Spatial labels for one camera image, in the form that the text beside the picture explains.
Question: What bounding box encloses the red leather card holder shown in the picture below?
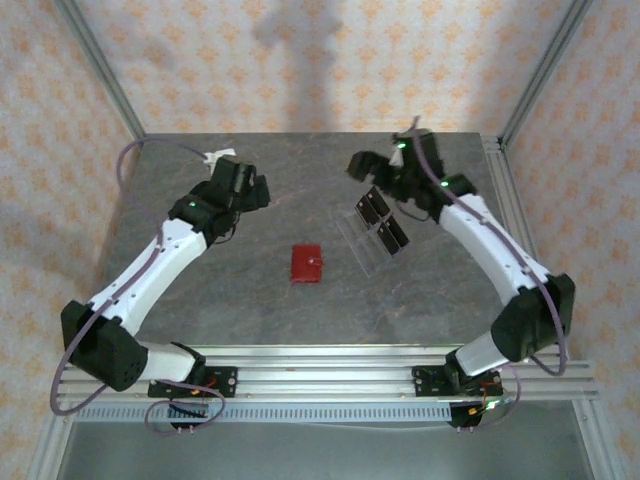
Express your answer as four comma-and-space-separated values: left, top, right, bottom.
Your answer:
290, 243, 324, 287

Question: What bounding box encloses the black VIP card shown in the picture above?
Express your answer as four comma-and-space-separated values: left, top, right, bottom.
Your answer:
375, 214, 413, 258
356, 187, 393, 227

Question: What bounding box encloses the clear acrylic card stand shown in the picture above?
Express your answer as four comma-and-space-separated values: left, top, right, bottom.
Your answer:
335, 187, 413, 279

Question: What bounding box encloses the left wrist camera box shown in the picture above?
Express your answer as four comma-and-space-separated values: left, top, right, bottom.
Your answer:
209, 156, 258, 195

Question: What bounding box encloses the aluminium side rail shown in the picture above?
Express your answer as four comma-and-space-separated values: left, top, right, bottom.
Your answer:
479, 133, 570, 362

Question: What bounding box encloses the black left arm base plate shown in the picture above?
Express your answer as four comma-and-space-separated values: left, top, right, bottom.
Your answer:
147, 366, 239, 400

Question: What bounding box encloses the aluminium frame post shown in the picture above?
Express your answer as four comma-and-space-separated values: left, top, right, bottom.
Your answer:
498, 0, 597, 150
53, 0, 148, 147

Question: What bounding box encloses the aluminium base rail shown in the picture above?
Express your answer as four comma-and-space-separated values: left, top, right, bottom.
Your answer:
52, 343, 601, 402

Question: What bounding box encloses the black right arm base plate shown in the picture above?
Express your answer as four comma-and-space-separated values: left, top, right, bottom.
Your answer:
412, 364, 502, 399

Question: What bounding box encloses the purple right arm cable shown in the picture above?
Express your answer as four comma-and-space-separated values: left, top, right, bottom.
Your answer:
399, 115, 572, 431

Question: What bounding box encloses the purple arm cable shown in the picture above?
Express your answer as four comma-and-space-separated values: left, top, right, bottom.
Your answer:
399, 115, 572, 431
49, 139, 236, 437

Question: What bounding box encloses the slotted grey cable tray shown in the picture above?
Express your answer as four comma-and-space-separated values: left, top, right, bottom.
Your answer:
74, 403, 454, 424

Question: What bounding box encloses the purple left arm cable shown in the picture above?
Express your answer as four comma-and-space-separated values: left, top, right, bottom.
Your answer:
49, 139, 236, 437

